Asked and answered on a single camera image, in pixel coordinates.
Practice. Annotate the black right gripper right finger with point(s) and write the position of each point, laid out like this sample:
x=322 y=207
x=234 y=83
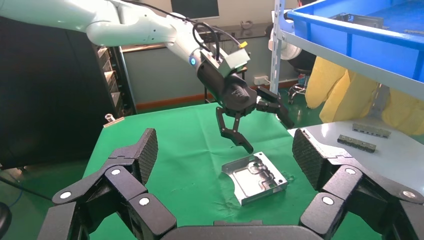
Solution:
x=344 y=185

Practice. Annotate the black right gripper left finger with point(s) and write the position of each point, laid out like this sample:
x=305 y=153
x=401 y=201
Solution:
x=126 y=192

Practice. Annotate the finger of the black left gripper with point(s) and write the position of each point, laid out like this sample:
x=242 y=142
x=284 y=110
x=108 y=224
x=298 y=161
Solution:
x=273 y=104
x=236 y=137

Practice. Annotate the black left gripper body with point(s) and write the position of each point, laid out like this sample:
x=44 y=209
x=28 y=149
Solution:
x=232 y=96

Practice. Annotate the stamped metal plate part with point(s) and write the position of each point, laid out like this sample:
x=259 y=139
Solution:
x=364 y=20
x=255 y=179

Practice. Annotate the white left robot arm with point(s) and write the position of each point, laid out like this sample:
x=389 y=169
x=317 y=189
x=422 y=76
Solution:
x=99 y=20

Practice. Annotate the grey slotted metal connector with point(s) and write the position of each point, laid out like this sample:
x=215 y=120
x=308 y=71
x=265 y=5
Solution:
x=371 y=130
x=357 y=143

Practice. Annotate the white metal shelf rack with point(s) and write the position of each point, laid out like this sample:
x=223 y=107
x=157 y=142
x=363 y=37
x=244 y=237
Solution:
x=391 y=165

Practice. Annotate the rolling stool chrome legs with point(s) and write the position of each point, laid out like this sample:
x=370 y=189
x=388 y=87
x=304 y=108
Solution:
x=303 y=61

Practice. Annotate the green table mat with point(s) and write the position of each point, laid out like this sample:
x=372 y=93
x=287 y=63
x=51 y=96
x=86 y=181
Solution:
x=185 y=155

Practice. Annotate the yellow bag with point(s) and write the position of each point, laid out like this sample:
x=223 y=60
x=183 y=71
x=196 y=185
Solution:
x=334 y=89

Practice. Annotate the dark monitor screen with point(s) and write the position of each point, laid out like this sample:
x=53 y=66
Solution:
x=195 y=8

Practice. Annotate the wooden background desk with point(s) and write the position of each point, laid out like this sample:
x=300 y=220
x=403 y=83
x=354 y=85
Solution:
x=142 y=48

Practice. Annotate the drawer shelf unit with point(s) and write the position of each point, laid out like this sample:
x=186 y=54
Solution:
x=111 y=79

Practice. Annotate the large blue plastic bin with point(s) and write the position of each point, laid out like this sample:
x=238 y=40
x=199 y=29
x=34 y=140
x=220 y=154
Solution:
x=381 y=53

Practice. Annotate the black round floor object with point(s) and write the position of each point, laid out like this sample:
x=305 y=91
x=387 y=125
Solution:
x=4 y=218

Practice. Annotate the small flat grey strip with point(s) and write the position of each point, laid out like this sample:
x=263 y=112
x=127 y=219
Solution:
x=414 y=31

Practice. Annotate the white wall socket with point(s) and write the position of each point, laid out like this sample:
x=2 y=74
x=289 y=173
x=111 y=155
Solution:
x=261 y=80

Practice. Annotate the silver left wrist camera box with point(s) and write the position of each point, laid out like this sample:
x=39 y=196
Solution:
x=232 y=61

